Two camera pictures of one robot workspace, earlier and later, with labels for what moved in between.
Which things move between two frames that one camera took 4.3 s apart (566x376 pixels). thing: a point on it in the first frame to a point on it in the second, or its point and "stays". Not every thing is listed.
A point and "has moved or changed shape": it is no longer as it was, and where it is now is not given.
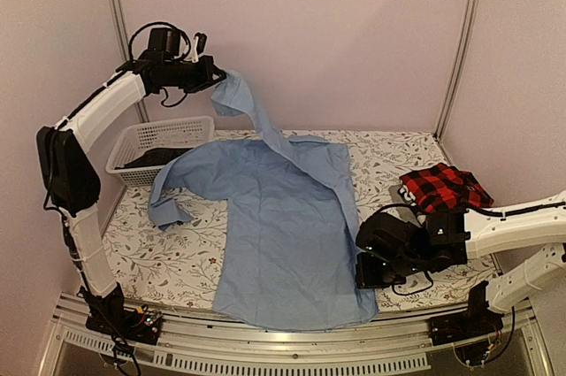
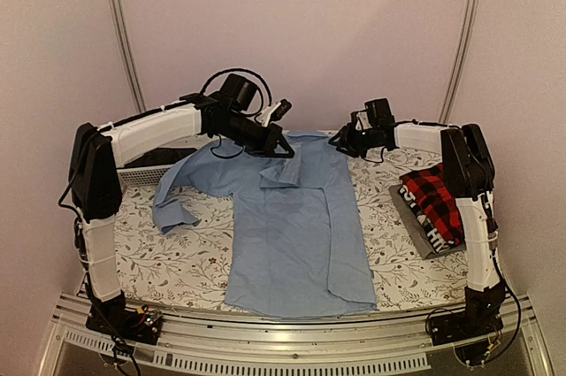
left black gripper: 207,73 to 280,140
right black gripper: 364,278 to 348,141
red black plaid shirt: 440,188 stays
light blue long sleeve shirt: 288,253 has moved or changed shape
